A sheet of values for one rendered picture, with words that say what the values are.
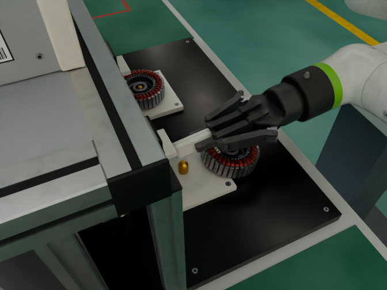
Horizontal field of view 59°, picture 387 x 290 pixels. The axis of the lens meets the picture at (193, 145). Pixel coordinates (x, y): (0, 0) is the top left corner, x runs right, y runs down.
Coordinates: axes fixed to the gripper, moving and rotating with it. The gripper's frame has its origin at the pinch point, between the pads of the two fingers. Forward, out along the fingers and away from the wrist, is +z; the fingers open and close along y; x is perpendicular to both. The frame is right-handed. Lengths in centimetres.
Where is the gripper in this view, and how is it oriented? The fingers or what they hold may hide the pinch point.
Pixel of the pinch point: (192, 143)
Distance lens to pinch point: 59.1
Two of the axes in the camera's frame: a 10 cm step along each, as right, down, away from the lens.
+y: -4.2, -6.8, 6.0
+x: -1.1, -6.1, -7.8
